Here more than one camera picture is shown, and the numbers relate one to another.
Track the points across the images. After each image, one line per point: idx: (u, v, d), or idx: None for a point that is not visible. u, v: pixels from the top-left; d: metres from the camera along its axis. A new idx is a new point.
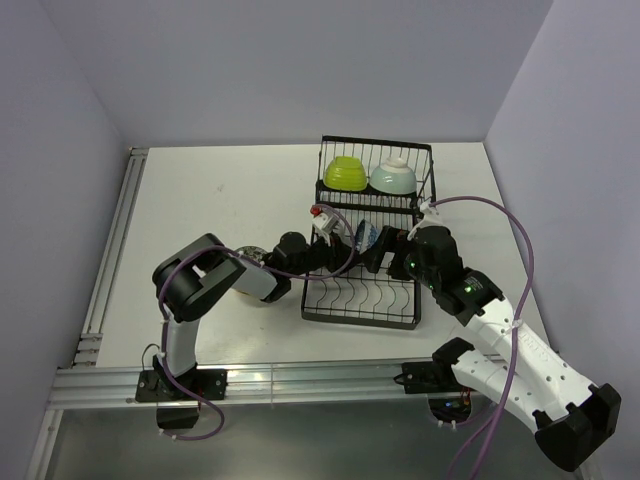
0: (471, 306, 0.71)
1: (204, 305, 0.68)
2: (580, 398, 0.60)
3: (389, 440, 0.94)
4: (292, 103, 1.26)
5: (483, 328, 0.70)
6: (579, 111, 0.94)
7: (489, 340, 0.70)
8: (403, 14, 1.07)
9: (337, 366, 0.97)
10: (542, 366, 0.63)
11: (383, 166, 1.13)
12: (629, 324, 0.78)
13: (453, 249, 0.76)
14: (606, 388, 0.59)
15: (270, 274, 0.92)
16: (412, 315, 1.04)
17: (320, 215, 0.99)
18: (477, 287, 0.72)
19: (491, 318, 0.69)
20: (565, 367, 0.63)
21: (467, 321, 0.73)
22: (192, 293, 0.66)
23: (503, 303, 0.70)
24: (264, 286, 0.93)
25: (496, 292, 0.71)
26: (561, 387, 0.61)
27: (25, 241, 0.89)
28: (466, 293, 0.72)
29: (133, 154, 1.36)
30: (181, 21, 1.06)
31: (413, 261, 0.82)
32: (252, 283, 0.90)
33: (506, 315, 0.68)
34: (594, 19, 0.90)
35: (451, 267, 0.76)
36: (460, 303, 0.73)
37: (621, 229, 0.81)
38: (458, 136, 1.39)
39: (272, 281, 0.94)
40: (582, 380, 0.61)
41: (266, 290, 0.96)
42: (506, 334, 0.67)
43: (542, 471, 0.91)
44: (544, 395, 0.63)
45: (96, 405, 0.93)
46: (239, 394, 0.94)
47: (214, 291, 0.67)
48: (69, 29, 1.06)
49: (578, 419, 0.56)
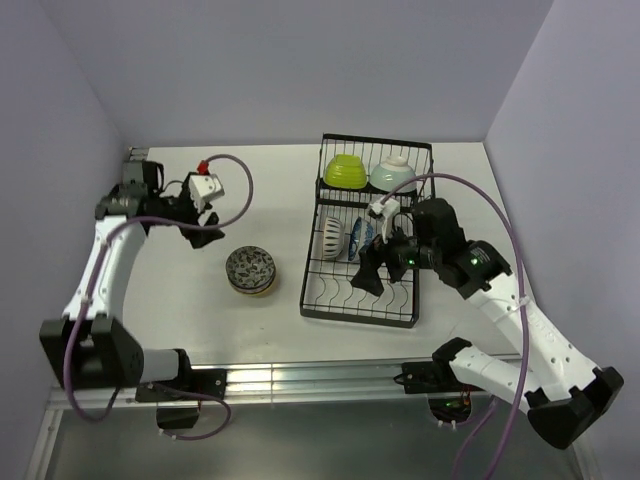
0: (477, 280, 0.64)
1: (132, 362, 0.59)
2: (585, 382, 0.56)
3: (389, 439, 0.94)
4: (291, 104, 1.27)
5: (487, 303, 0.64)
6: (579, 110, 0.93)
7: (491, 316, 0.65)
8: (403, 15, 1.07)
9: (339, 366, 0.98)
10: (548, 347, 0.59)
11: (384, 164, 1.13)
12: (630, 323, 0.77)
13: (453, 219, 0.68)
14: (612, 373, 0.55)
15: (125, 229, 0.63)
16: (410, 313, 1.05)
17: (210, 174, 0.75)
18: (484, 260, 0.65)
19: (496, 294, 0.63)
20: (571, 349, 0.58)
21: (469, 294, 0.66)
22: (121, 370, 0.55)
23: (510, 278, 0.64)
24: (139, 237, 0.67)
25: (504, 265, 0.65)
26: (565, 369, 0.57)
27: (24, 240, 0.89)
28: (472, 266, 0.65)
29: (132, 153, 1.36)
30: (182, 22, 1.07)
31: (410, 256, 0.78)
32: (128, 266, 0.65)
33: (512, 292, 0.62)
34: (594, 19, 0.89)
35: (452, 236, 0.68)
36: (462, 274, 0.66)
37: (620, 229, 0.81)
38: (458, 136, 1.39)
39: (129, 203, 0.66)
40: (587, 362, 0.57)
41: (133, 207, 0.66)
42: (512, 311, 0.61)
43: (541, 471, 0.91)
44: (545, 375, 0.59)
45: (96, 404, 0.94)
46: (239, 395, 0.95)
47: (123, 353, 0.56)
48: (70, 29, 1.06)
49: (579, 404, 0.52)
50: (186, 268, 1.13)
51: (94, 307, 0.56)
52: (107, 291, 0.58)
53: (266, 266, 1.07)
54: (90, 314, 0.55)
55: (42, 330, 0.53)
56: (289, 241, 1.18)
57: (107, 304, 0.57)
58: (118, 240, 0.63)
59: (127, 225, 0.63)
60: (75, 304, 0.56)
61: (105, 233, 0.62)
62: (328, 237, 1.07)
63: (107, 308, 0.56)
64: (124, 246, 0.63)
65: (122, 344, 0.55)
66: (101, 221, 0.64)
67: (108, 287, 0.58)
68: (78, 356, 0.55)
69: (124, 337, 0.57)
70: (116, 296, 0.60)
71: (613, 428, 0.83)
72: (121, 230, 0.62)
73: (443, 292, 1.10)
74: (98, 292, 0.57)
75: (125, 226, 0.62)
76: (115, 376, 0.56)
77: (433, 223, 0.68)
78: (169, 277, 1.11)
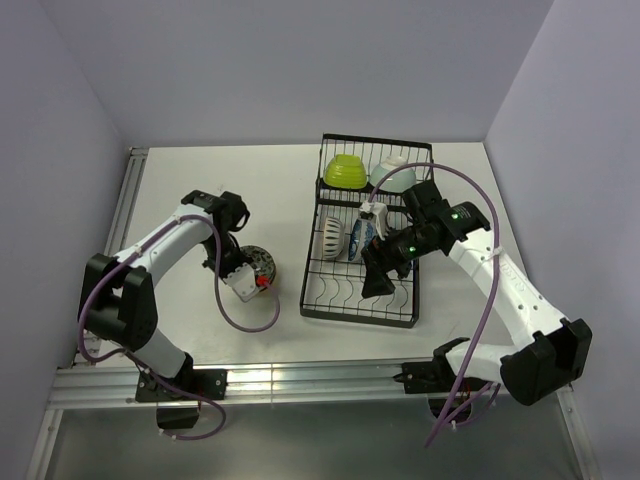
0: (456, 231, 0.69)
1: (143, 329, 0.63)
2: (549, 328, 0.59)
3: (390, 440, 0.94)
4: (292, 104, 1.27)
5: (464, 255, 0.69)
6: (578, 110, 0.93)
7: (468, 269, 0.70)
8: (402, 15, 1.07)
9: (339, 367, 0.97)
10: (517, 295, 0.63)
11: (383, 163, 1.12)
12: (631, 323, 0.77)
13: (430, 187, 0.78)
14: (578, 324, 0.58)
15: (194, 223, 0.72)
16: (410, 313, 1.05)
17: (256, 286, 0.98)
18: (465, 216, 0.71)
19: (472, 245, 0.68)
20: (540, 299, 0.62)
21: (451, 249, 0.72)
22: (129, 325, 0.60)
23: (488, 233, 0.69)
24: (205, 233, 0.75)
25: (482, 222, 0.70)
26: (531, 315, 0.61)
27: (25, 241, 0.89)
28: (452, 220, 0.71)
29: (133, 154, 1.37)
30: (182, 24, 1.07)
31: (409, 244, 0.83)
32: (183, 249, 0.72)
33: (488, 244, 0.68)
34: (594, 20, 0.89)
35: (434, 204, 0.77)
36: (445, 231, 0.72)
37: (621, 230, 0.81)
38: (458, 136, 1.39)
39: (212, 200, 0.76)
40: (555, 313, 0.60)
41: (214, 203, 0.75)
42: (485, 261, 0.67)
43: (542, 472, 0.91)
44: (513, 324, 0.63)
45: (95, 405, 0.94)
46: (239, 395, 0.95)
47: (140, 312, 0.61)
48: (70, 29, 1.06)
49: (542, 346, 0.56)
50: (186, 267, 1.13)
51: (139, 260, 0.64)
52: (157, 254, 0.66)
53: (266, 264, 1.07)
54: (135, 264, 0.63)
55: (91, 260, 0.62)
56: (289, 241, 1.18)
57: (151, 264, 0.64)
58: (188, 223, 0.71)
59: (202, 216, 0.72)
60: (127, 252, 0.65)
61: (181, 213, 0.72)
62: (328, 237, 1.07)
63: (148, 266, 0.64)
64: (190, 229, 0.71)
65: (142, 302, 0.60)
66: (183, 204, 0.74)
67: (159, 253, 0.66)
68: (101, 299, 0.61)
69: (149, 301, 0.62)
70: (161, 265, 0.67)
71: (614, 428, 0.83)
72: (194, 217, 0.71)
73: (443, 292, 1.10)
74: (149, 251, 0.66)
75: (200, 216, 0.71)
76: (122, 329, 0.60)
77: (413, 194, 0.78)
78: (169, 276, 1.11)
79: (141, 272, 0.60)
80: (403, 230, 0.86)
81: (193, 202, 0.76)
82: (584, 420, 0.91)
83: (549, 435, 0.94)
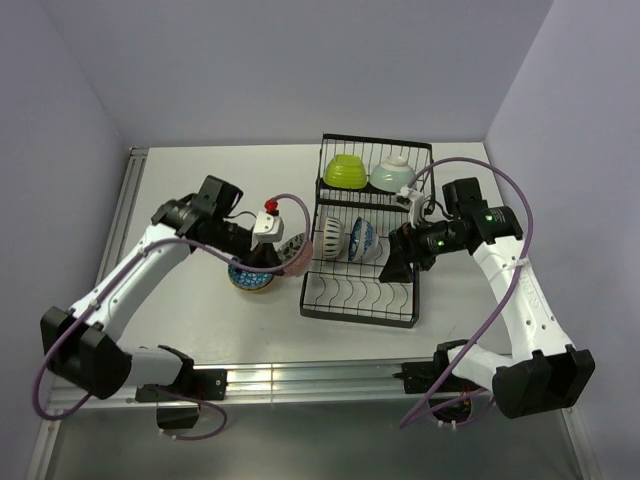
0: (485, 233, 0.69)
1: (116, 375, 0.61)
2: (551, 350, 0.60)
3: (390, 440, 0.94)
4: (292, 104, 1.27)
5: (487, 258, 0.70)
6: (579, 110, 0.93)
7: (488, 273, 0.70)
8: (402, 15, 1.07)
9: (337, 367, 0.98)
10: (529, 310, 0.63)
11: (383, 164, 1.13)
12: (632, 322, 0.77)
13: (472, 186, 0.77)
14: (583, 354, 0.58)
15: (160, 250, 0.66)
16: (410, 313, 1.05)
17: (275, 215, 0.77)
18: (499, 220, 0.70)
19: (498, 251, 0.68)
20: (552, 320, 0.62)
21: (475, 249, 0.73)
22: (94, 381, 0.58)
23: (518, 243, 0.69)
24: (180, 254, 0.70)
25: (516, 231, 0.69)
26: (536, 334, 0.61)
27: (25, 242, 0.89)
28: (484, 221, 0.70)
29: (133, 154, 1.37)
30: (182, 24, 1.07)
31: (439, 238, 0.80)
32: (154, 279, 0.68)
33: (513, 254, 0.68)
34: (594, 19, 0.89)
35: (473, 203, 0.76)
36: (474, 230, 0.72)
37: (621, 229, 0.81)
38: (458, 136, 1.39)
39: (186, 217, 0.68)
40: (562, 337, 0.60)
41: (188, 221, 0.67)
42: (506, 269, 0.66)
43: (542, 471, 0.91)
44: (517, 337, 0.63)
45: (97, 404, 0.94)
46: (239, 395, 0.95)
47: (106, 366, 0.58)
48: (70, 30, 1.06)
49: (538, 363, 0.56)
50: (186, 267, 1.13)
51: (95, 315, 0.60)
52: (116, 303, 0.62)
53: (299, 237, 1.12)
54: (92, 318, 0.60)
55: (49, 314, 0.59)
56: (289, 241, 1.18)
57: (108, 316, 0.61)
58: (155, 253, 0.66)
59: (168, 242, 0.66)
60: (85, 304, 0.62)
61: (148, 242, 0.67)
62: (328, 237, 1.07)
63: (105, 320, 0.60)
64: (157, 261, 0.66)
65: (106, 359, 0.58)
66: (155, 226, 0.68)
67: (120, 299, 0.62)
68: (66, 351, 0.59)
69: (115, 351, 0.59)
70: (126, 308, 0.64)
71: (614, 428, 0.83)
72: (160, 246, 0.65)
73: (444, 292, 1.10)
74: (109, 300, 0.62)
75: (164, 243, 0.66)
76: (91, 380, 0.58)
77: (454, 188, 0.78)
78: (169, 276, 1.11)
79: (96, 332, 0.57)
80: (435, 222, 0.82)
81: (166, 216, 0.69)
82: (584, 420, 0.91)
83: (549, 436, 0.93)
